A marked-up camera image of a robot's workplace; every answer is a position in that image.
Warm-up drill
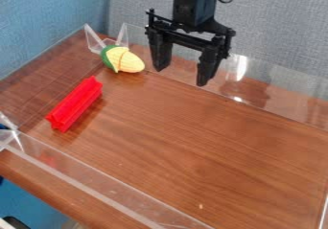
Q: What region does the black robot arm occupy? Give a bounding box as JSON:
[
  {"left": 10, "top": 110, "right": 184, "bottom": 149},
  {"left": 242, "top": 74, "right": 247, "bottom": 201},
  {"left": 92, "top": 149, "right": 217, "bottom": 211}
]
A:
[{"left": 144, "top": 0, "right": 235, "bottom": 86}]

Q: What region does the clear acrylic left wall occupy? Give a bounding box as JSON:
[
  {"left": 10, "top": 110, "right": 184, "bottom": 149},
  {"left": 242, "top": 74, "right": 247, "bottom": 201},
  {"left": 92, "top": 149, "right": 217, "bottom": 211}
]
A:
[{"left": 0, "top": 23, "right": 100, "bottom": 141}]

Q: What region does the clear acrylic front wall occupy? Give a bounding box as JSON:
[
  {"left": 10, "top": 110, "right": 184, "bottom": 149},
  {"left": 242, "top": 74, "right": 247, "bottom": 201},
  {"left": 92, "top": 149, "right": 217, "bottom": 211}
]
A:
[{"left": 0, "top": 130, "right": 214, "bottom": 229}]

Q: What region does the toy corn cob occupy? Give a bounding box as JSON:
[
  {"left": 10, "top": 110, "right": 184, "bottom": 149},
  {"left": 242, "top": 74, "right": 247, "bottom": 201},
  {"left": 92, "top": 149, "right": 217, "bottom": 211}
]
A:
[{"left": 100, "top": 45, "right": 144, "bottom": 73}]

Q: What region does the red plastic block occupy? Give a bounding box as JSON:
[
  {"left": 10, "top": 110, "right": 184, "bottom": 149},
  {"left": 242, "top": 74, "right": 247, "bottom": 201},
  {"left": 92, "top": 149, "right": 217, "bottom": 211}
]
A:
[{"left": 45, "top": 76, "right": 103, "bottom": 132}]

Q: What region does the clear acrylic wall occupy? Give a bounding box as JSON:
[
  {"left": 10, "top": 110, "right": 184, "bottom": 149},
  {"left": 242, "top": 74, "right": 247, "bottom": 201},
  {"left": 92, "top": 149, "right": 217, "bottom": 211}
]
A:
[
  {"left": 120, "top": 23, "right": 328, "bottom": 131},
  {"left": 0, "top": 130, "right": 214, "bottom": 229},
  {"left": 0, "top": 23, "right": 100, "bottom": 141}
]

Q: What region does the clear acrylic back wall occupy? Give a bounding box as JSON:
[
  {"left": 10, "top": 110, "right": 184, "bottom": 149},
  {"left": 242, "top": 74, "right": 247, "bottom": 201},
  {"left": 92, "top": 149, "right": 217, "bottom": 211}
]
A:
[{"left": 120, "top": 23, "right": 328, "bottom": 131}]

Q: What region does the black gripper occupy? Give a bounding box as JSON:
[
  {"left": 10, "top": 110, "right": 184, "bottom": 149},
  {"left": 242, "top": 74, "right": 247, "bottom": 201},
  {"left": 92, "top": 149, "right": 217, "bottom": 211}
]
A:
[{"left": 144, "top": 9, "right": 235, "bottom": 86}]

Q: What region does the clear acrylic corner bracket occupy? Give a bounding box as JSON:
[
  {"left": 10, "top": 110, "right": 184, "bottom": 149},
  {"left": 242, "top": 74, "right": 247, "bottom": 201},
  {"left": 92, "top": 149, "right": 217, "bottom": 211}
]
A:
[{"left": 83, "top": 24, "right": 122, "bottom": 55}]

